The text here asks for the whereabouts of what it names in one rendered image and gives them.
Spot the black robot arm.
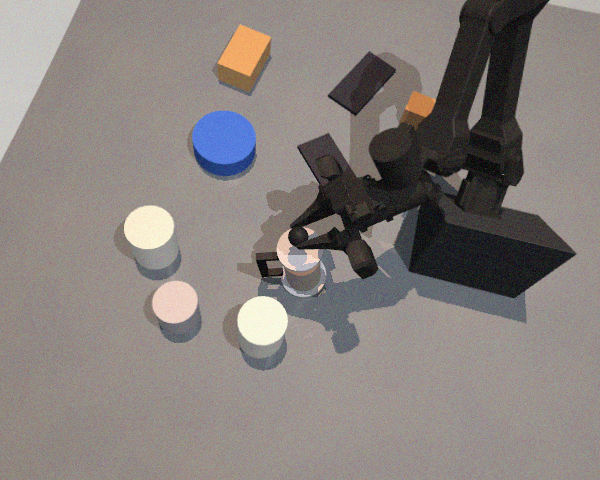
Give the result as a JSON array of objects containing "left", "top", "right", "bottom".
[{"left": 324, "top": 0, "right": 549, "bottom": 225}]

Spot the grey cylinder with pale pink top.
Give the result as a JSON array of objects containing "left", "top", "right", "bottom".
[{"left": 153, "top": 281, "right": 200, "bottom": 335}]

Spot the blue cylinder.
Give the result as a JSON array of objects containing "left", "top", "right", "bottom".
[{"left": 192, "top": 111, "right": 256, "bottom": 176}]

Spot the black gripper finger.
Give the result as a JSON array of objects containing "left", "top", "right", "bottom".
[
  {"left": 290, "top": 184, "right": 336, "bottom": 228},
  {"left": 296, "top": 227, "right": 347, "bottom": 254}
]

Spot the grey cylinder with cream top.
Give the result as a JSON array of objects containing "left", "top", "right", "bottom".
[
  {"left": 238, "top": 296, "right": 288, "bottom": 359},
  {"left": 124, "top": 206, "right": 179, "bottom": 269}
]

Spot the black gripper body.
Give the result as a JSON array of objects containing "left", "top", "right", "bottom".
[{"left": 315, "top": 155, "right": 398, "bottom": 279}]

